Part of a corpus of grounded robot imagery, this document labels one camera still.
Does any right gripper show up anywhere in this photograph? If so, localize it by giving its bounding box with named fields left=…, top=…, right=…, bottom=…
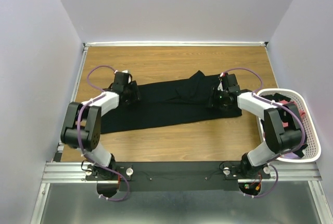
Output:
left=204, top=86, right=228, bottom=111

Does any black t shirt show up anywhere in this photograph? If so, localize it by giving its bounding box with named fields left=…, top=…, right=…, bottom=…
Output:
left=101, top=71, right=242, bottom=134

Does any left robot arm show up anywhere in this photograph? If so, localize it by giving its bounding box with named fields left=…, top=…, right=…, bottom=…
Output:
left=60, top=70, right=140, bottom=180

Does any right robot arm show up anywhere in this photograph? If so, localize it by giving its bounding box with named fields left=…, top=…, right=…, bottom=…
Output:
left=208, top=72, right=305, bottom=178

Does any black garment in basket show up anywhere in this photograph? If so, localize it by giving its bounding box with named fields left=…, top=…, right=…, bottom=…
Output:
left=262, top=93, right=308, bottom=158

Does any pink shirt in basket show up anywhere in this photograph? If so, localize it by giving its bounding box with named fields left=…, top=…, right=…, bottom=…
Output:
left=262, top=98, right=306, bottom=141

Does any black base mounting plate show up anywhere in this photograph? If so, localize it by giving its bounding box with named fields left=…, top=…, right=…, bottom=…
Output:
left=84, top=161, right=271, bottom=193

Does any lavender garment in basket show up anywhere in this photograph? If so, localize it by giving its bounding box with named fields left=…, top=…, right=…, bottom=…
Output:
left=283, top=153, right=301, bottom=159

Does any white laundry basket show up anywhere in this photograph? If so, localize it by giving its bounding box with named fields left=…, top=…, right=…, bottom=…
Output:
left=257, top=88, right=322, bottom=163

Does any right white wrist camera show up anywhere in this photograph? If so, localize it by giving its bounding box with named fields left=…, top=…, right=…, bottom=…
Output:
left=217, top=72, right=225, bottom=91

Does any aluminium back table rail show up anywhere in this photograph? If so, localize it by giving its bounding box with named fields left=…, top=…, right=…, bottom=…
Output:
left=84, top=41, right=267, bottom=47

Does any aluminium front frame rail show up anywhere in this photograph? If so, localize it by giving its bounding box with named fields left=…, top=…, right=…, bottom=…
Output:
left=31, top=162, right=330, bottom=223

